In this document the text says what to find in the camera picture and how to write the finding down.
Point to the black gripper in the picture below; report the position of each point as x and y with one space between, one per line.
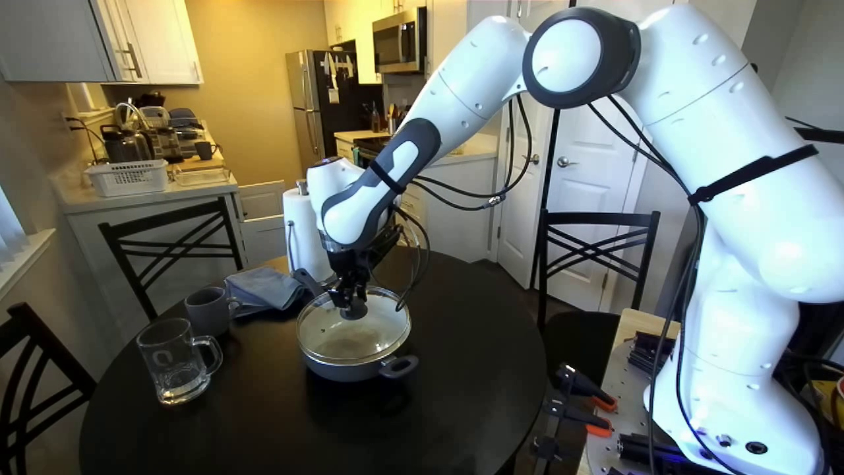
354 264

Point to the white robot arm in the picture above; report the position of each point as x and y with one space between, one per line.
772 217

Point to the white paper towel roll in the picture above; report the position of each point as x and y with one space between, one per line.
302 237

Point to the round black table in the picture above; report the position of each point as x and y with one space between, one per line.
465 409

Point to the folded blue grey cloth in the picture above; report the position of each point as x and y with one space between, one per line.
261 289

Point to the grey ceramic mug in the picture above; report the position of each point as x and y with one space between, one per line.
208 311

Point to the black chair near counter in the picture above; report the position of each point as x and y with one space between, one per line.
147 247

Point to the clear glass mug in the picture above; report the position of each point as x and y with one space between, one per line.
178 359

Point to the black refrigerator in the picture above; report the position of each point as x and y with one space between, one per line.
328 99

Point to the white kitchen counter cabinet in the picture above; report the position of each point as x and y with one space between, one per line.
255 214

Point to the black chair behind table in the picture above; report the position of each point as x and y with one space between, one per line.
584 254

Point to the clear storage bin on counter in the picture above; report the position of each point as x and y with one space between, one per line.
130 179

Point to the white panel door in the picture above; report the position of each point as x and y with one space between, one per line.
576 164

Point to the black microwave oven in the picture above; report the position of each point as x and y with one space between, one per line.
402 41

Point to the black chair by window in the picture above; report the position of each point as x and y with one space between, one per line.
43 386

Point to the robot mounting bench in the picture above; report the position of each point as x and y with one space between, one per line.
626 386

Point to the red handled clamps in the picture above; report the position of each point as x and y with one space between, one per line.
572 384

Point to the white upper wall cabinet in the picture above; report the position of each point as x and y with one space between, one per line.
99 41

